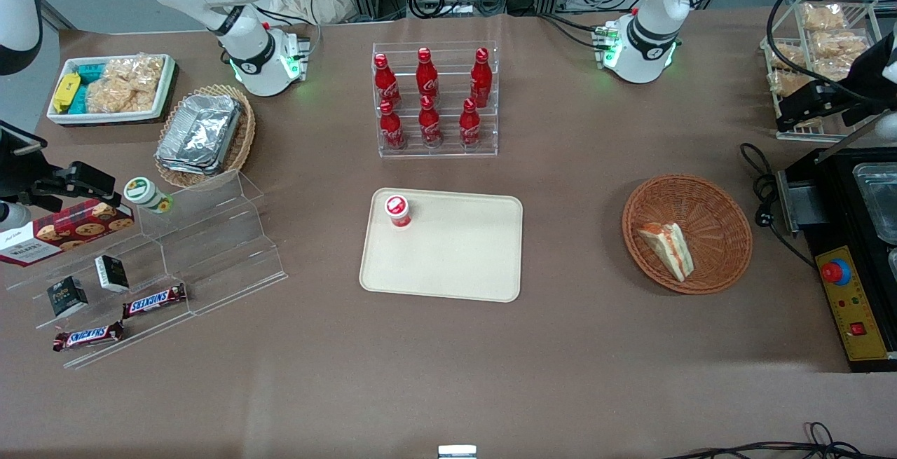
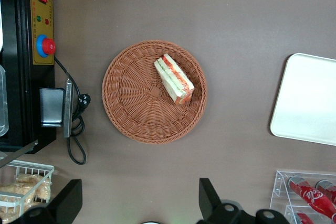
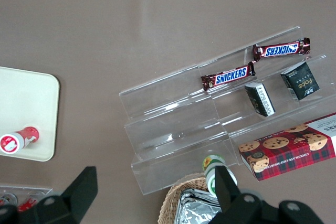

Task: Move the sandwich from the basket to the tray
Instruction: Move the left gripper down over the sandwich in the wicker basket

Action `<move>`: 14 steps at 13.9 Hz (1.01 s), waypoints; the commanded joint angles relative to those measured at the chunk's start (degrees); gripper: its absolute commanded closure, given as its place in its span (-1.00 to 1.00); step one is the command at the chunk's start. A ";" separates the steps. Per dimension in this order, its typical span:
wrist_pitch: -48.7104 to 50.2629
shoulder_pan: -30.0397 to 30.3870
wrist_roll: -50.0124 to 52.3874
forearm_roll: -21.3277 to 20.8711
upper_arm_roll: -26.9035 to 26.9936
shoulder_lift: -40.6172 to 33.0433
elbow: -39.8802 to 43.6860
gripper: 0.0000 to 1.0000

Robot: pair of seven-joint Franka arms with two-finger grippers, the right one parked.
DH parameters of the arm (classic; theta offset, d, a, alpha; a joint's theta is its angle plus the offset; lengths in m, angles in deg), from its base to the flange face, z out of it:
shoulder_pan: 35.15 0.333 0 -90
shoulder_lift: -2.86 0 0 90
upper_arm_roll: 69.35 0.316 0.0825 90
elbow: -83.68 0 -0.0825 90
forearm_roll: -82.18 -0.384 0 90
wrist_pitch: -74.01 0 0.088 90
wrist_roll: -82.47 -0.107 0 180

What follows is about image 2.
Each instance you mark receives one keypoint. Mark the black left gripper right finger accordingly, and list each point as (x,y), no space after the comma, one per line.
(210,203)

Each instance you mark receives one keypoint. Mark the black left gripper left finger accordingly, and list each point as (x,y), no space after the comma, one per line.
(67,200)

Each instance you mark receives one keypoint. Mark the round brown wicker basket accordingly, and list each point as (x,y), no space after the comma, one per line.
(131,108)

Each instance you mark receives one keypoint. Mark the wrapped triangle sandwich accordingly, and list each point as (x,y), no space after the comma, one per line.
(174,79)

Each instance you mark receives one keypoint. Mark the cream plastic tray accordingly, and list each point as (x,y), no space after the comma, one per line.
(307,98)

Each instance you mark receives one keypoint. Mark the bagged fried snack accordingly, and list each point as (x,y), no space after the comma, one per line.
(39,190)
(15,191)

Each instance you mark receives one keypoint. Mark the grey metal lever bar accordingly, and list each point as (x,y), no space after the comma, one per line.
(18,154)

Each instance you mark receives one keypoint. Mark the clear acrylic bottle rack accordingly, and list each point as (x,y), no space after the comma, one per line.
(279,190)

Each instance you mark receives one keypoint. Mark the red cola bottle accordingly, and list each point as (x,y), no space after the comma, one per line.
(304,218)

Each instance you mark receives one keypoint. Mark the shiny black block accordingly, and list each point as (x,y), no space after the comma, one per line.
(51,106)

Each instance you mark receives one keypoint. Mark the red soda can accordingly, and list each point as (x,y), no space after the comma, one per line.
(312,197)
(328,188)

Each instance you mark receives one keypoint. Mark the clear plastic container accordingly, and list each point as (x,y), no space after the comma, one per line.
(3,103)

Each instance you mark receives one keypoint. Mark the black sealing machine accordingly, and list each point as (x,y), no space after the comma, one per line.
(18,77)

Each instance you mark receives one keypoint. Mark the red emergency stop button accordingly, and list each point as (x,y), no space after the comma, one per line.
(48,46)

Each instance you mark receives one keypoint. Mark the grey metal bracket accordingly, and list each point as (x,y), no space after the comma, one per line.
(68,108)

